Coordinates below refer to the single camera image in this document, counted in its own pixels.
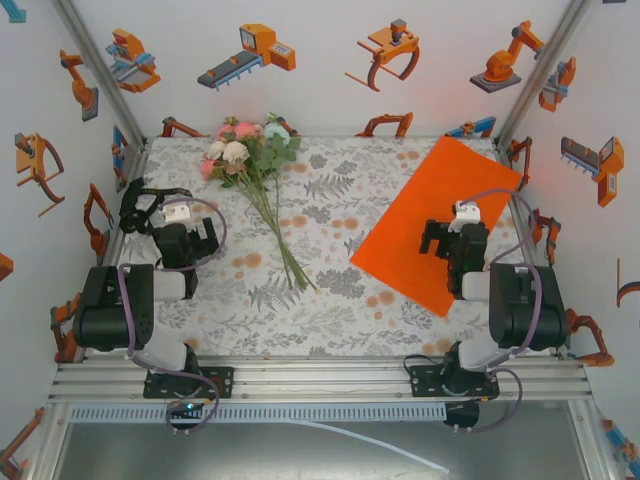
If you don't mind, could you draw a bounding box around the orange wrapping paper sheet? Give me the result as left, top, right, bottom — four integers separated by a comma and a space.
348, 134, 523, 318

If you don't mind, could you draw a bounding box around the black printed ribbon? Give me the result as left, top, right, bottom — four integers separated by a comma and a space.
118, 177, 194, 236

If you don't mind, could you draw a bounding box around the pink fake flower stem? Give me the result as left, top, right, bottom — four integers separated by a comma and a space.
199, 158, 296, 290
215, 115, 319, 291

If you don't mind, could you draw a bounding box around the cream fake flower stem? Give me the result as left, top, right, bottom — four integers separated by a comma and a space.
207, 139, 309, 290

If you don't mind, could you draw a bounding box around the light blue fake flower stem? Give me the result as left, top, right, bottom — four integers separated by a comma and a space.
257, 112, 319, 291

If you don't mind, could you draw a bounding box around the floral patterned tablecloth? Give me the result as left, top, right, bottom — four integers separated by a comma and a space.
94, 134, 559, 359

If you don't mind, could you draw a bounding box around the small circuit board green light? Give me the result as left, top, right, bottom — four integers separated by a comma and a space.
166, 399, 207, 417

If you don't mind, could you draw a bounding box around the thin white tube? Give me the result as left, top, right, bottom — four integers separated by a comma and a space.
279, 418, 450, 474

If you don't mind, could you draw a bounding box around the grey metal base panel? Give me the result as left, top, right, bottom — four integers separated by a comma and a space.
49, 422, 604, 480

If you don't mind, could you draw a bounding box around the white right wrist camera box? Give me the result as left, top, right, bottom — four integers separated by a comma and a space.
451, 199, 482, 234

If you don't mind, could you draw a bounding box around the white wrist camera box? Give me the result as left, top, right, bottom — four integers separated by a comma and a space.
158, 199, 195, 225
451, 199, 482, 234

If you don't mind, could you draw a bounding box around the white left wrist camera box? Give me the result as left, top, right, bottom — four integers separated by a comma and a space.
158, 199, 195, 225

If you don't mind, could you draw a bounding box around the aluminium table side rail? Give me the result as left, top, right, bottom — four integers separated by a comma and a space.
54, 138, 150, 364
492, 137, 569, 361

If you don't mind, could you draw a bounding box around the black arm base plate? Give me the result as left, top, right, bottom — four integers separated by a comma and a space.
408, 366, 501, 400
143, 366, 236, 400

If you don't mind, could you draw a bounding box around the black box under rail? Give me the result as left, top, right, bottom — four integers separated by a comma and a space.
443, 401, 481, 435

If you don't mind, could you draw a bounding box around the aluminium frame rail with grooves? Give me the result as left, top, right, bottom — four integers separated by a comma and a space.
47, 355, 594, 405

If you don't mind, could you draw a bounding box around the white slotted cable duct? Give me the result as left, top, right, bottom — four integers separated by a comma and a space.
68, 403, 447, 425

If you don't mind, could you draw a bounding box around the slanted aluminium frame post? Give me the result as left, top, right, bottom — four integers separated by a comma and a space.
49, 0, 149, 144
494, 0, 594, 146

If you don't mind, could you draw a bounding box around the aluminium frame leg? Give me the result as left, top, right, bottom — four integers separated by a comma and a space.
27, 403, 71, 480
569, 399, 617, 480

